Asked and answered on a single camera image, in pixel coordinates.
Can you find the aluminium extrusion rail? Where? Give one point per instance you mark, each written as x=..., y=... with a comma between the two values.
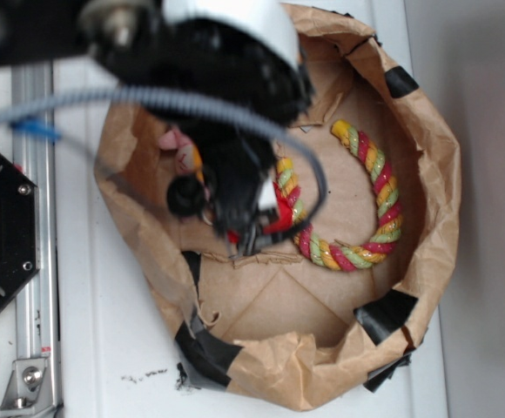
x=37, y=305

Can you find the multicolour twisted rope toy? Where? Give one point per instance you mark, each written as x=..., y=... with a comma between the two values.
x=348, y=258

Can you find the yellow rubber duck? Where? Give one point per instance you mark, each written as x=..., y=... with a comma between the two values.
x=197, y=164

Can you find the metal corner bracket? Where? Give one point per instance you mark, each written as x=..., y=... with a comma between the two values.
x=29, y=391

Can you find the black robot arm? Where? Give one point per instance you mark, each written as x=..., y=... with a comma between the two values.
x=229, y=74

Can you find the red crumpled paper ball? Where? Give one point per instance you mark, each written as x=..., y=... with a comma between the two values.
x=285, y=213

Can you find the white tray platform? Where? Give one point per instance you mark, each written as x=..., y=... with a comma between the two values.
x=118, y=359

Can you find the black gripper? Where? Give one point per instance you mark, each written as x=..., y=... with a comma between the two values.
x=230, y=158

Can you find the brown paper bag bin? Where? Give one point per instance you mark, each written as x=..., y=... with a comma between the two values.
x=275, y=326

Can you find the pink plush bunny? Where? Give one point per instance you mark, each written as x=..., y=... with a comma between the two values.
x=174, y=140

